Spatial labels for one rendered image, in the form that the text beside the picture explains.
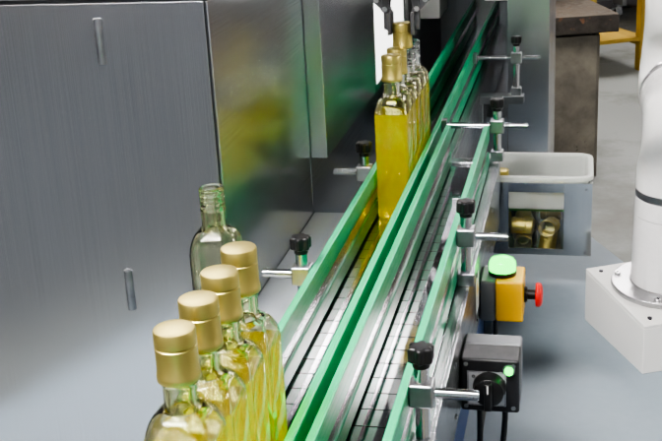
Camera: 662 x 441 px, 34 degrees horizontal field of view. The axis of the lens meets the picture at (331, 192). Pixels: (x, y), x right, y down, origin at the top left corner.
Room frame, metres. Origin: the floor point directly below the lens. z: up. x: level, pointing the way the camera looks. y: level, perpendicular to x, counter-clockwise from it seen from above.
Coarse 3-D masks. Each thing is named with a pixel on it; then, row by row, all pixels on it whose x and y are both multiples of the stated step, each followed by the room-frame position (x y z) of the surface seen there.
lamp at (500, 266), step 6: (492, 258) 1.63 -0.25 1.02; (498, 258) 1.62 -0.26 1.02; (504, 258) 1.61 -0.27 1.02; (510, 258) 1.62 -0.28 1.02; (492, 264) 1.61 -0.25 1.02; (498, 264) 1.60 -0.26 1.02; (504, 264) 1.60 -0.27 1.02; (510, 264) 1.60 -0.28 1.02; (492, 270) 1.61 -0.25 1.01; (498, 270) 1.60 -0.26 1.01; (504, 270) 1.60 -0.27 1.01; (510, 270) 1.60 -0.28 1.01; (492, 276) 1.61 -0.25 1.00; (498, 276) 1.60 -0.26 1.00; (504, 276) 1.60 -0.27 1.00; (510, 276) 1.60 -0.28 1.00
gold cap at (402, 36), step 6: (396, 24) 1.88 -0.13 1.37; (402, 24) 1.88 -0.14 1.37; (408, 24) 1.88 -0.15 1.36; (396, 30) 1.88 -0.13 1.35; (402, 30) 1.88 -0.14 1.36; (408, 30) 1.88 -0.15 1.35; (396, 36) 1.88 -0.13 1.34; (402, 36) 1.88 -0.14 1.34; (408, 36) 1.88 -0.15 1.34; (396, 42) 1.88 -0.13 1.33; (402, 42) 1.88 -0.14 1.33; (408, 42) 1.88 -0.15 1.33
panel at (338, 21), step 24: (312, 0) 1.81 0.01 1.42; (336, 0) 1.94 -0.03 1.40; (360, 0) 2.15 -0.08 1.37; (312, 24) 1.81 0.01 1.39; (336, 24) 1.93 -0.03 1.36; (360, 24) 2.14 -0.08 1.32; (312, 48) 1.81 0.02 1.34; (336, 48) 1.92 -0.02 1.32; (360, 48) 2.13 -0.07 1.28; (312, 72) 1.81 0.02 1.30; (336, 72) 1.91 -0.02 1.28; (360, 72) 2.12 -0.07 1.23; (312, 96) 1.82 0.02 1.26; (336, 96) 1.90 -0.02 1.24; (360, 96) 2.10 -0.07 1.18; (312, 120) 1.82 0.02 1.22; (336, 120) 1.89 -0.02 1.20; (312, 144) 1.82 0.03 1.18; (336, 144) 1.88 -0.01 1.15
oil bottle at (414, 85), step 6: (408, 84) 1.87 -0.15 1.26; (414, 84) 1.88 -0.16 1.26; (414, 90) 1.87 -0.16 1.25; (420, 90) 1.90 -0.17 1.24; (420, 96) 1.89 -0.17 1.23; (420, 102) 1.89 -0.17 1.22; (420, 108) 1.89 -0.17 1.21; (420, 114) 1.89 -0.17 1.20; (420, 120) 1.89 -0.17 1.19; (420, 126) 1.88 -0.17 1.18; (420, 132) 1.88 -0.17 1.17; (420, 138) 1.88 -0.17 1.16; (420, 144) 1.88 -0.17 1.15; (420, 150) 1.88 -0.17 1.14; (420, 156) 1.88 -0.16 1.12
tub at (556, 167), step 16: (512, 160) 2.23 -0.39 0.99; (528, 160) 2.22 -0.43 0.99; (544, 160) 2.21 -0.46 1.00; (560, 160) 2.20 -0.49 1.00; (576, 160) 2.20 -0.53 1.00; (592, 160) 2.15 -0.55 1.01; (512, 176) 2.07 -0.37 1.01; (528, 176) 2.06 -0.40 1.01; (544, 176) 2.06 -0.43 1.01; (560, 176) 2.05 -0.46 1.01; (576, 176) 2.05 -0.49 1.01; (592, 176) 2.05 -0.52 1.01
